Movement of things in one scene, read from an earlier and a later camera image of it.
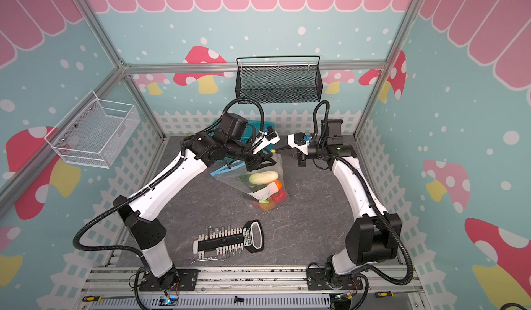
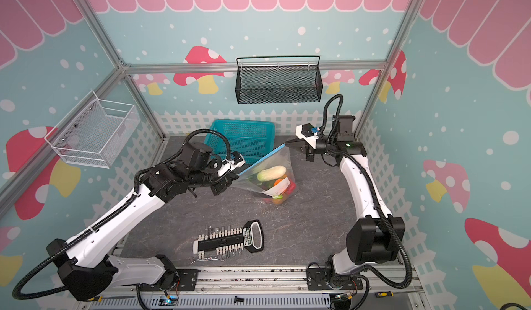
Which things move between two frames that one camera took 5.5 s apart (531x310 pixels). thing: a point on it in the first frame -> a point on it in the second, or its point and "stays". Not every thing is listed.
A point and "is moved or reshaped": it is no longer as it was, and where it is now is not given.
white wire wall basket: x=94 y=133 stays
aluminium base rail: x=249 y=288 stays
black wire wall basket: x=279 y=79 stays
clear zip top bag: x=264 y=187 is moved or reshaped
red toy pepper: x=280 y=196 -> x=291 y=187
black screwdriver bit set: x=227 y=242 stays
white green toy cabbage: x=263 y=177 is moved or reshaped
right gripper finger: x=283 y=147 -> x=299 y=144
